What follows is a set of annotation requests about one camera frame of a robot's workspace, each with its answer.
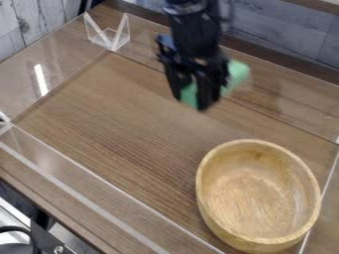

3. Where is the black cable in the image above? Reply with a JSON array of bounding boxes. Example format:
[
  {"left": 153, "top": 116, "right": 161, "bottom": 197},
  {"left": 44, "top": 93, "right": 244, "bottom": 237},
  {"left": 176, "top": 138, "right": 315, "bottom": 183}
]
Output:
[{"left": 0, "top": 226, "right": 41, "bottom": 254}]

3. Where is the black metal table bracket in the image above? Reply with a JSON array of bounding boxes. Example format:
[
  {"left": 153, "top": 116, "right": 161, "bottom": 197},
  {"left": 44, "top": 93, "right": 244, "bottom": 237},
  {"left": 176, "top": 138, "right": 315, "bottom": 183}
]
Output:
[{"left": 31, "top": 210, "right": 67, "bottom": 254}]

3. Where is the wooden bowl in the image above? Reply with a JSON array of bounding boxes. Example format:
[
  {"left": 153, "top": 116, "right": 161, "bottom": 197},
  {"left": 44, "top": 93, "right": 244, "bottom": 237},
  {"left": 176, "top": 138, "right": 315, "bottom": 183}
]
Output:
[{"left": 196, "top": 139, "right": 322, "bottom": 254}]

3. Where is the clear acrylic corner bracket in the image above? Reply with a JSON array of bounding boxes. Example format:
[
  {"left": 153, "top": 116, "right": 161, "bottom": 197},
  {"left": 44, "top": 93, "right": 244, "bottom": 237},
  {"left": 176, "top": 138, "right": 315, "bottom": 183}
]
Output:
[{"left": 84, "top": 13, "right": 129, "bottom": 52}]

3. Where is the clear acrylic tray wall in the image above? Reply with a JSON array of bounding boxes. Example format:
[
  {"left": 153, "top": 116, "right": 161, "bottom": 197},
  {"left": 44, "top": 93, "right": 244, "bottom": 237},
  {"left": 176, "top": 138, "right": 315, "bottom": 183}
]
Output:
[{"left": 0, "top": 7, "right": 339, "bottom": 254}]

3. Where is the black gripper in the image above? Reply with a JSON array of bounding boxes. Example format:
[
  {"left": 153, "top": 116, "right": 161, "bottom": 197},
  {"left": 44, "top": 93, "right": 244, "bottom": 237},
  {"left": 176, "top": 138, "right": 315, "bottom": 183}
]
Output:
[{"left": 156, "top": 0, "right": 228, "bottom": 111}]

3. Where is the green rectangular block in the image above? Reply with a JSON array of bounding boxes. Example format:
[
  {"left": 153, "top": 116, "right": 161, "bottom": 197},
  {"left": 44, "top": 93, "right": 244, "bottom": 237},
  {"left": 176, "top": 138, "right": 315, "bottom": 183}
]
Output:
[{"left": 180, "top": 61, "right": 251, "bottom": 110}]

